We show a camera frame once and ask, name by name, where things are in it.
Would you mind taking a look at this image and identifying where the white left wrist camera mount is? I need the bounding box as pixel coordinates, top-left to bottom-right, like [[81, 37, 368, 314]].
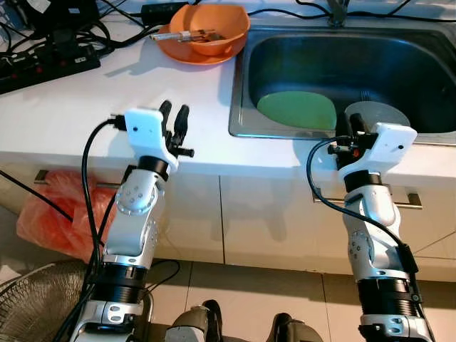
[[123, 108, 179, 170]]

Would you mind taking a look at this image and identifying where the stainless steel sink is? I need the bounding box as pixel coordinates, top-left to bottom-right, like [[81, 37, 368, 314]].
[[228, 25, 456, 147]]

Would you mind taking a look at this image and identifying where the robot leg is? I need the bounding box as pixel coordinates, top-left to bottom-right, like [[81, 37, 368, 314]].
[[267, 312, 325, 342], [165, 299, 223, 342]]

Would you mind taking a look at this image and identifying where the orange plastic bowl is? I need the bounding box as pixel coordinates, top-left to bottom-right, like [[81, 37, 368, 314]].
[[169, 4, 251, 56]]

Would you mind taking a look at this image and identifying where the robot left leg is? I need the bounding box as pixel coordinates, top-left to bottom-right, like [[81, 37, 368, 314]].
[[165, 299, 223, 342]]

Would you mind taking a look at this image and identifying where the wooden handled table knife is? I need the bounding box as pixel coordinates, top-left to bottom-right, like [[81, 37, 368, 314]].
[[151, 29, 197, 41]]

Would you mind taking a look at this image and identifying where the grey bowl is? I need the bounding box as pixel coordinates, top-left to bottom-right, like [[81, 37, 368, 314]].
[[344, 101, 412, 135]]

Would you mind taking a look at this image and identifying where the floor fan wire grille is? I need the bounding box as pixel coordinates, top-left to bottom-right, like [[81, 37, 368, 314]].
[[0, 260, 154, 342]]

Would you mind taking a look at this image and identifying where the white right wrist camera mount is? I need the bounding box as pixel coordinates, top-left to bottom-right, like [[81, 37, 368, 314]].
[[338, 123, 418, 179]]

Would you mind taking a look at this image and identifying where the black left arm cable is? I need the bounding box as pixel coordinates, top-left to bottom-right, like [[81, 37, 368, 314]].
[[53, 118, 125, 342]]

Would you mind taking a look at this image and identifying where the red plastic bag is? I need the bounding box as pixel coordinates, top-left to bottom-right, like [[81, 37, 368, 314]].
[[16, 170, 118, 261]]

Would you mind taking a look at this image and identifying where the black electronic box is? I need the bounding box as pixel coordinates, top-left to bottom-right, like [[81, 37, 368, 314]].
[[28, 0, 100, 35]]

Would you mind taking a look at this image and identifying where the dark sink faucet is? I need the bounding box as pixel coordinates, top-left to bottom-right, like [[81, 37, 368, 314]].
[[326, 0, 350, 28]]

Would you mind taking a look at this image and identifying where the black power adapter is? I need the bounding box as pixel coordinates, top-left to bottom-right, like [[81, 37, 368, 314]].
[[140, 2, 187, 26]]

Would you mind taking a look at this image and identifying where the thin black cable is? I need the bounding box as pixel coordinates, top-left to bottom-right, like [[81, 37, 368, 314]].
[[0, 170, 76, 222]]

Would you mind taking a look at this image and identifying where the steel drawer handle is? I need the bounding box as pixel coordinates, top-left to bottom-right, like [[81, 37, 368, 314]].
[[33, 170, 122, 187], [313, 187, 423, 210]]

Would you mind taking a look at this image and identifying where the black power strip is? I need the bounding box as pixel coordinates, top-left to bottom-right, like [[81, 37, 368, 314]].
[[0, 43, 102, 95]]

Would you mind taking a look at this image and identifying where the white kitchen cabinet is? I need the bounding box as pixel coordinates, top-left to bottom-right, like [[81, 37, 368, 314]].
[[0, 160, 456, 282]]

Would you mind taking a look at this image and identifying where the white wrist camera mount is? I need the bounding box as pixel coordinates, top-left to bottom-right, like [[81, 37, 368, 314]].
[[338, 123, 418, 179], [123, 108, 179, 170]]

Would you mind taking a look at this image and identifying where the robot right leg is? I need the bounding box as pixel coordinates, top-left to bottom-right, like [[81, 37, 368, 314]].
[[267, 312, 325, 342]]

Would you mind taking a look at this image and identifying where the green plate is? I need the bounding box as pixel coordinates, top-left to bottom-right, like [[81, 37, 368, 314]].
[[256, 91, 337, 131]]

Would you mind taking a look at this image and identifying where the orange plastic plate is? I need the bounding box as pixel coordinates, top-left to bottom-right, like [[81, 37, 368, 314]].
[[155, 28, 247, 66]]

